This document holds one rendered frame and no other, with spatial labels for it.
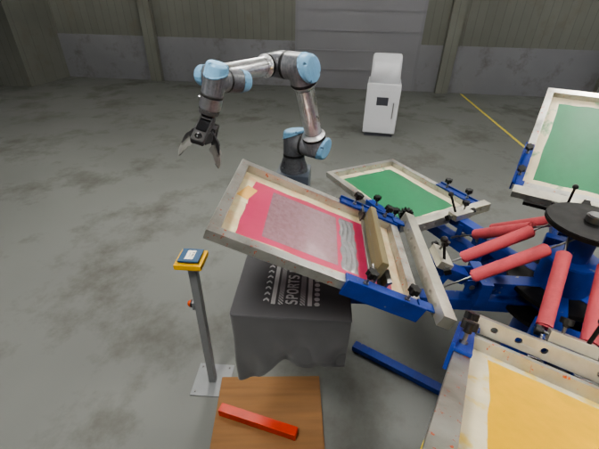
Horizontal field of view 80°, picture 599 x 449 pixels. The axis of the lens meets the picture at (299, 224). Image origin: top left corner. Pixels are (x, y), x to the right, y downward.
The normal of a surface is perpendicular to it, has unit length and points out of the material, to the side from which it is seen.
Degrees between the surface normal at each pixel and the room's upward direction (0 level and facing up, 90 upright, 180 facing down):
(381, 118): 90
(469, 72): 90
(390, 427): 0
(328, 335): 91
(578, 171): 32
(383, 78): 71
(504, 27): 90
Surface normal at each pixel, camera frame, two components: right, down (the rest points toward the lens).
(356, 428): 0.02, -0.84
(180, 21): -0.11, 0.53
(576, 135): -0.28, -0.48
